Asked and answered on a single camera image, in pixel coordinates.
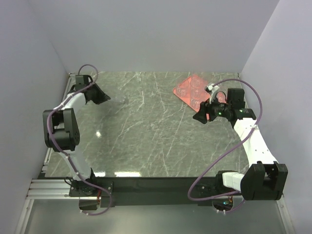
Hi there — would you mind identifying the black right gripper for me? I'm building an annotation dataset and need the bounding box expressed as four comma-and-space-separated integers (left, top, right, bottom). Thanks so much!
193, 93, 232, 124

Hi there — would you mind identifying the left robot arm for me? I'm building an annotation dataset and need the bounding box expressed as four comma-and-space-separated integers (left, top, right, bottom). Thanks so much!
42, 75, 111, 196

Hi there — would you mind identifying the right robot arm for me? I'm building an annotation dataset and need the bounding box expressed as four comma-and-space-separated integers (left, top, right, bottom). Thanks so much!
193, 88, 288, 200

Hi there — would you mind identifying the pink plastic tray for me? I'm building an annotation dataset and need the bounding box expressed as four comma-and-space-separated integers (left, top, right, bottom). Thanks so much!
173, 74, 212, 112

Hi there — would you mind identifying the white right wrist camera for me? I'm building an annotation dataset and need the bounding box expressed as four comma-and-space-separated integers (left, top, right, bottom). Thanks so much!
207, 83, 220, 103

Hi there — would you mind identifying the aluminium rail frame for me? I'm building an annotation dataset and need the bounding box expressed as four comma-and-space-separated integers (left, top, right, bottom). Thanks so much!
17, 73, 74, 234

